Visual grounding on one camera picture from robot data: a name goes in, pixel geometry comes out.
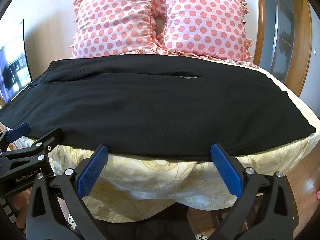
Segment yellow patterned bed sheet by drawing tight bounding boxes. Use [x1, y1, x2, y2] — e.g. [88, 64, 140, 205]
[25, 52, 320, 224]

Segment pink polka dot pillow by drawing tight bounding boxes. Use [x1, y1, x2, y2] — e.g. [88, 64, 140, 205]
[154, 0, 253, 61]
[70, 0, 167, 59]

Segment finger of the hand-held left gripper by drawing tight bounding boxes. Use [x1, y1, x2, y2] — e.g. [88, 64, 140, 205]
[0, 123, 30, 153]
[0, 128, 63, 175]

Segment dark framed window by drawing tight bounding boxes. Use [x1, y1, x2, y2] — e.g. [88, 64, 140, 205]
[0, 19, 33, 103]

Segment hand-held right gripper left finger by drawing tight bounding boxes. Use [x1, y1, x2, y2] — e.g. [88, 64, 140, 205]
[26, 144, 110, 240]

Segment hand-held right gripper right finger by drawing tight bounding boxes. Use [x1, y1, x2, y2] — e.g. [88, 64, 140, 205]
[210, 143, 300, 240]

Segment wooden framed glass door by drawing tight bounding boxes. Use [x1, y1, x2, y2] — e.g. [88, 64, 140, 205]
[255, 0, 313, 98]

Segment black pants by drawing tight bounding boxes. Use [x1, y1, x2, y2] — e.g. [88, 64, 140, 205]
[0, 56, 316, 162]

